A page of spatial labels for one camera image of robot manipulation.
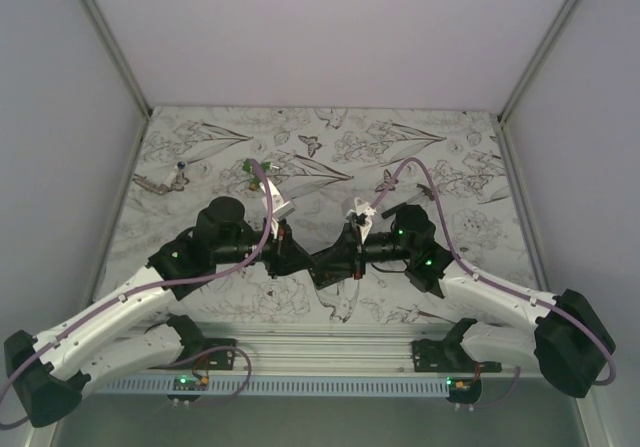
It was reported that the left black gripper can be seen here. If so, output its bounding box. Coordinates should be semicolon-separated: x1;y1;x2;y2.
214;214;315;279

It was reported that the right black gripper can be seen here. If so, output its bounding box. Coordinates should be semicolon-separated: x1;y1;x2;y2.
312;220;414;280

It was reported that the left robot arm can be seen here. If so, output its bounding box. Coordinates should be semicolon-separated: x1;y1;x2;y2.
4;195;311;428

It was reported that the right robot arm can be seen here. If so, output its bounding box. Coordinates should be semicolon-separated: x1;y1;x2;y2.
309;205;616;398

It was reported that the floral patterned table mat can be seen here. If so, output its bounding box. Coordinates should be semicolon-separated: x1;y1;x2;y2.
97;107;536;325

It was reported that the green connector part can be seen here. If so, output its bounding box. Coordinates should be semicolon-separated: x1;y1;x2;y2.
242;159;280;191

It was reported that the left small circuit board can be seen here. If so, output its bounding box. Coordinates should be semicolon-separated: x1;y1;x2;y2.
173;374;209;392

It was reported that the small circuit board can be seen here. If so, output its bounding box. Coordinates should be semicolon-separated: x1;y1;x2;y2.
173;374;209;392
446;377;481;392

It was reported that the right small circuit board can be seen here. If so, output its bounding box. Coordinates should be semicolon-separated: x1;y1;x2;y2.
446;377;481;392

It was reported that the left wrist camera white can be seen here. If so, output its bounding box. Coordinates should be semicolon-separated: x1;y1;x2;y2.
260;179;295;221

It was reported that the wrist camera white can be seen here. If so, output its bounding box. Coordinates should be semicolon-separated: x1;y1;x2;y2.
343;197;376;242
260;179;295;221

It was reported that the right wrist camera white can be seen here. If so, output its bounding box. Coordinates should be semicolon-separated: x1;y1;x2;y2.
343;197;376;242

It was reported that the aluminium rail beam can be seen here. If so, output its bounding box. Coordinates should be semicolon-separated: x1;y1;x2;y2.
47;330;599;377

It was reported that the hammer with black handle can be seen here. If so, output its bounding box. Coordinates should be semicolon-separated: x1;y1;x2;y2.
381;184;435;219

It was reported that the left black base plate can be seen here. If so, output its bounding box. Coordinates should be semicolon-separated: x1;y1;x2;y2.
154;338;238;371

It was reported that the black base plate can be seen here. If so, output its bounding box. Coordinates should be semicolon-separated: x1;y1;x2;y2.
411;339;502;374
154;338;238;371

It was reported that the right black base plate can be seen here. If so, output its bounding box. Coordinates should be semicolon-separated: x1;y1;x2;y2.
411;339;502;374

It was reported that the metal bracket with blue knob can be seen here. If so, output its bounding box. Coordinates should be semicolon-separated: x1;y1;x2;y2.
132;161;190;196

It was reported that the grey slotted cable duct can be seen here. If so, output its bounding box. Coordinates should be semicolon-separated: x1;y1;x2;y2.
97;374;449;398

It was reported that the left aluminium frame post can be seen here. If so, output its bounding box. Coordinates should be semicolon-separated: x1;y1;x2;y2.
63;0;153;118

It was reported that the aluminium frame post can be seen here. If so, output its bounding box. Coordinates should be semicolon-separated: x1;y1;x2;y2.
497;0;599;123
63;0;153;118

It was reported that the right aluminium frame post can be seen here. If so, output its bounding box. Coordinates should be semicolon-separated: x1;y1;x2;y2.
497;0;599;123

